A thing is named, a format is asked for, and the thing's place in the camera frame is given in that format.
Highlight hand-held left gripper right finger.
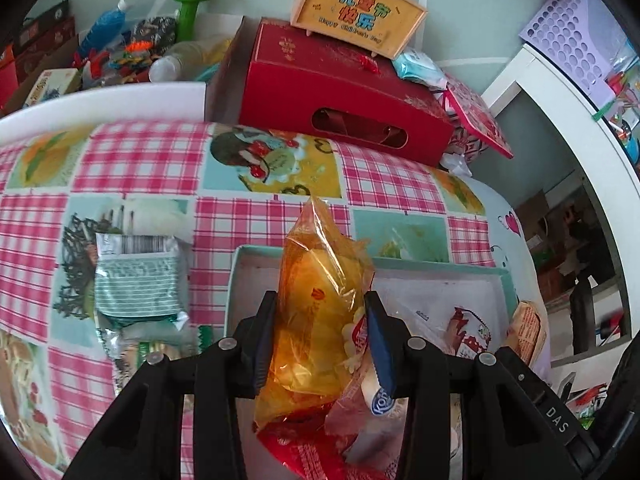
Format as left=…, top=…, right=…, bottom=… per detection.
left=364, top=291, right=551, bottom=480

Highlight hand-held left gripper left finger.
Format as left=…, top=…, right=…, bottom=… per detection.
left=65, top=290, right=279, bottom=480

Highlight yellow translucent snack packet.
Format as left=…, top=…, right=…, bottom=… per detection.
left=253, top=196, right=376, bottom=431

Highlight white red-print snack packet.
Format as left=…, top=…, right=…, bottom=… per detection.
left=400, top=305, right=494, bottom=362

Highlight white tray with teal rim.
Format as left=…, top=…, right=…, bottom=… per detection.
left=227, top=245, right=522, bottom=480

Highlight orange beige snack packet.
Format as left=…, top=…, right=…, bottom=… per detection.
left=504, top=300, right=551, bottom=367

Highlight red patterned snack packet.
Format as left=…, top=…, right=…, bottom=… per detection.
left=255, top=402, right=383, bottom=480

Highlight white round blue-print snack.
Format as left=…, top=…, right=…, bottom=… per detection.
left=360, top=377, right=409, bottom=422

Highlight green white snack packet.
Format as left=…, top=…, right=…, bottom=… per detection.
left=106, top=324, right=217, bottom=377

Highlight black chair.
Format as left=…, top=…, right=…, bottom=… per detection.
left=569, top=220, right=632, bottom=357

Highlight green striped snack packet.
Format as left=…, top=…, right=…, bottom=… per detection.
left=94, top=232, right=192, bottom=329

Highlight brown cardboard boxes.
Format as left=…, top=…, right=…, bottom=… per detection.
left=514, top=189, right=583, bottom=303

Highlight crumpled white plastic bag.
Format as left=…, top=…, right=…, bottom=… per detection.
left=439, top=152, right=474, bottom=177

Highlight pink checkered printed tablecloth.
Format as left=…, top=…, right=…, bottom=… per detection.
left=0, top=120, right=552, bottom=480

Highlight red white patterned box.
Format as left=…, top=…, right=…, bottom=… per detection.
left=440, top=124, right=489, bottom=164

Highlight red patterned box lid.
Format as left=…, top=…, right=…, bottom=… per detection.
left=442, top=81, right=515, bottom=160

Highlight large red gift box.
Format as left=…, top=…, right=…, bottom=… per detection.
left=238, top=17, right=454, bottom=167

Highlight blue wet wipes pack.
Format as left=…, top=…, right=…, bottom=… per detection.
left=391, top=47, right=449, bottom=92

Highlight white foam board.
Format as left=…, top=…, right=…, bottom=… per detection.
left=0, top=82, right=208, bottom=147

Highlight clear plastic bottle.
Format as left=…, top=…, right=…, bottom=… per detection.
left=148, top=35, right=237, bottom=83

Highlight white table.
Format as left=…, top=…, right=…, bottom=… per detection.
left=481, top=42, right=640, bottom=323

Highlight colorful small toys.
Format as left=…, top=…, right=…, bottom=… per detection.
left=74, top=41, right=152, bottom=87

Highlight colorful clutter pile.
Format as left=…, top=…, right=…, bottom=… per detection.
left=597, top=52, right=640, bottom=163

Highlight dark patterned pouch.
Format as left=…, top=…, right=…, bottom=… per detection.
left=130, top=16, right=179, bottom=57

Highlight white box with blue print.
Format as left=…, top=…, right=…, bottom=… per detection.
left=22, top=68, right=82, bottom=109

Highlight green dumbbell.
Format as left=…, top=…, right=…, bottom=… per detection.
left=173, top=0, right=215, bottom=44

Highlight blue plastic bottle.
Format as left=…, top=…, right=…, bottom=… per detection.
left=74, top=0, right=134, bottom=62

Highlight purple perforated basket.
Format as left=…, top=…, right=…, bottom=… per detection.
left=518, top=0, right=629, bottom=107

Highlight stack of red cartons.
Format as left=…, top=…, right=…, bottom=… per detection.
left=0, top=0, right=77, bottom=108

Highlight yellow gift case with handle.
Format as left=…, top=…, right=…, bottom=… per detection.
left=290, top=0, right=429, bottom=59

